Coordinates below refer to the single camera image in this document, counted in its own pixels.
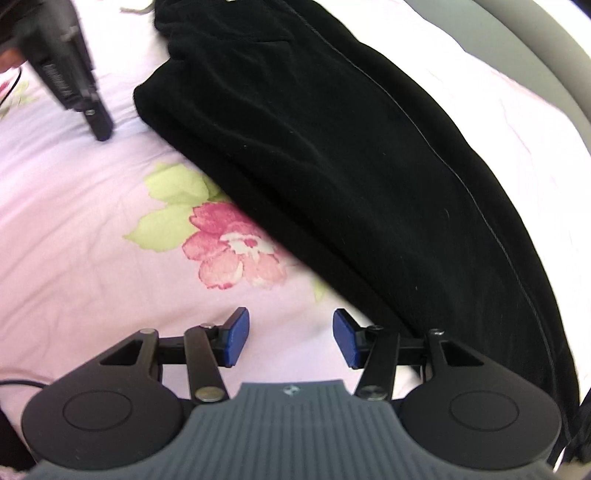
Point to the grey bed frame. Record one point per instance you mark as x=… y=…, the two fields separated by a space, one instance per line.
x=545 y=41

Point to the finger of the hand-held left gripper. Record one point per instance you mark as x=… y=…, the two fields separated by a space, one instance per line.
x=98 y=119

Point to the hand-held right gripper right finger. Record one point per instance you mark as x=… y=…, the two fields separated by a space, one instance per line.
x=344 y=336

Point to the pink floral bed sheet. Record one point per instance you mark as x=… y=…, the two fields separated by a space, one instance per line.
x=92 y=221

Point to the black pants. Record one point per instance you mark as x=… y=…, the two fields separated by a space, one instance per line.
x=351 y=161

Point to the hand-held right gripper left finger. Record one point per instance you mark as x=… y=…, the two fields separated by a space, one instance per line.
x=239 y=333

